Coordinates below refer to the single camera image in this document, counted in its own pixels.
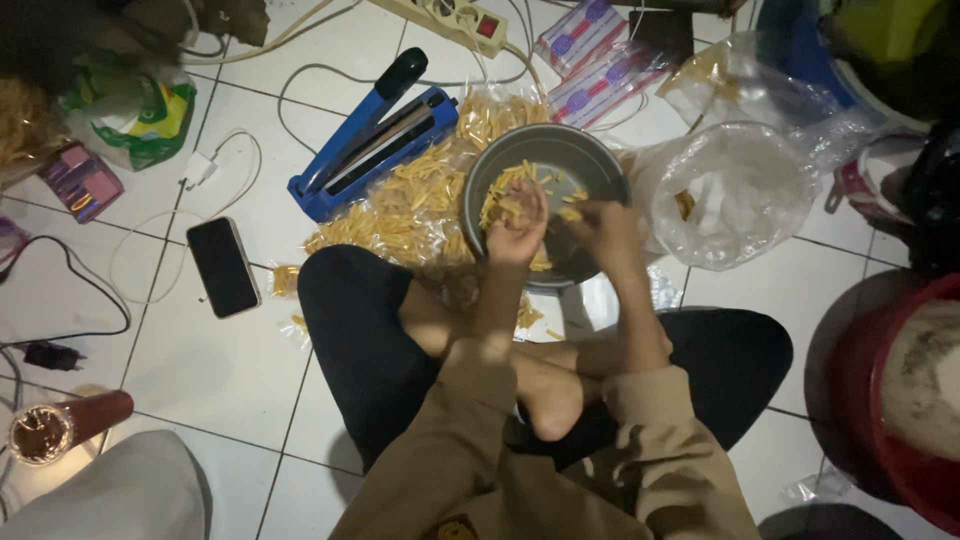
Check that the person's left hand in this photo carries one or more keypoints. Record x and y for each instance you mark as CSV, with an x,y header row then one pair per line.
x,y
516,236

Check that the person's right hand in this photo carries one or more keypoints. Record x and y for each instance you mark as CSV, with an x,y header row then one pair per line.
x,y
615,236

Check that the person's right fingers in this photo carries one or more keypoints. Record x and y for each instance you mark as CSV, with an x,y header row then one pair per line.
x,y
589,216

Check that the person's left fingers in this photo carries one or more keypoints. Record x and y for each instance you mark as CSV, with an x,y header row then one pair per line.
x,y
529,201

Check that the pinched yellow snack sticks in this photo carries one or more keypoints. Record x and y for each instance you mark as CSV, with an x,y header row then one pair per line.
x,y
570,214

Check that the yellow snack sticks in bowl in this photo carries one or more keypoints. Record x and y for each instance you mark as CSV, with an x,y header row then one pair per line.
x,y
504,191

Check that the grey metal bowl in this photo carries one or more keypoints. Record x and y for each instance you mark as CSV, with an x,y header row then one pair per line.
x,y
555,150

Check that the pile of packed snack bags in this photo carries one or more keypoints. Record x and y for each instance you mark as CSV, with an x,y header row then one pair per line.
x,y
420,210

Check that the pack of plastic bags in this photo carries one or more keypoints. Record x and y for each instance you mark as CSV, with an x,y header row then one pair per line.
x,y
607,86
581,34

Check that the large clear plastic bag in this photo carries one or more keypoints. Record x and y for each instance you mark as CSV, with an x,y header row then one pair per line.
x,y
731,195

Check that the blue impulse bag sealer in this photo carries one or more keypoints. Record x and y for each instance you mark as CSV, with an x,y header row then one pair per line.
x,y
360,142

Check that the person's bare foot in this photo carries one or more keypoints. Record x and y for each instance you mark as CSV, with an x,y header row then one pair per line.
x,y
559,397

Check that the crumpled clear bag with snacks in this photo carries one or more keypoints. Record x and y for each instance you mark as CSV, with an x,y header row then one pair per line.
x,y
720,82

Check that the beige power strip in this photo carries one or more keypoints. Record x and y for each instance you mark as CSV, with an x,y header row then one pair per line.
x,y
457,19

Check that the person's black trousers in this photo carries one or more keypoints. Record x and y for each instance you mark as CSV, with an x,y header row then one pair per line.
x,y
352,337

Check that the small sealed snack packet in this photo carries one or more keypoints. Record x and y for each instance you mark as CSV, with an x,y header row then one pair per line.
x,y
286,280
297,330

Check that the blue bucket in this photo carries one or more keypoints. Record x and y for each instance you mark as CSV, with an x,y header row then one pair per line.
x,y
795,45

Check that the pink white pot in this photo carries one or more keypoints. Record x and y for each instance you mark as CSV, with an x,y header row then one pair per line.
x,y
862,184

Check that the black smartphone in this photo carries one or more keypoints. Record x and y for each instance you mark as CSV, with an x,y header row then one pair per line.
x,y
223,267

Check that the red plastic basin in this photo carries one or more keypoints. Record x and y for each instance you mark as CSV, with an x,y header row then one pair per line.
x,y
862,390

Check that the white charger adapter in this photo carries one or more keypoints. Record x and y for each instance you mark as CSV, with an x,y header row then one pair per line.
x,y
199,169

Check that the black bag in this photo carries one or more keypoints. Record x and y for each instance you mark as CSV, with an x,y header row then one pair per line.
x,y
934,202

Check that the yellow green plastic thing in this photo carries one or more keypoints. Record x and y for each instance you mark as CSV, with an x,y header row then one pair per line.
x,y
885,30

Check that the green yellow plastic bag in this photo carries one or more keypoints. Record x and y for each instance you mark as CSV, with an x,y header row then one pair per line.
x,y
135,120

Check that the pink shiny box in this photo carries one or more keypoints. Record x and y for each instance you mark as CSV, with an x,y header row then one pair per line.
x,y
81,182

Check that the dark cloth heap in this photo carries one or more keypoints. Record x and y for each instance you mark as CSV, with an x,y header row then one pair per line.
x,y
112,26

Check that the black charger adapter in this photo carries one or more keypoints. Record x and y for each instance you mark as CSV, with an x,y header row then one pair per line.
x,y
51,355

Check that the heap of brown snacks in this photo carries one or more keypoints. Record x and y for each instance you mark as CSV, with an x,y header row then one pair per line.
x,y
26,127

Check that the white cloth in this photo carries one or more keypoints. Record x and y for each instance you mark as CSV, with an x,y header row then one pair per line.
x,y
112,495

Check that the glass of dark drink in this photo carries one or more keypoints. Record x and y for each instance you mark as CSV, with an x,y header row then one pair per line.
x,y
52,429

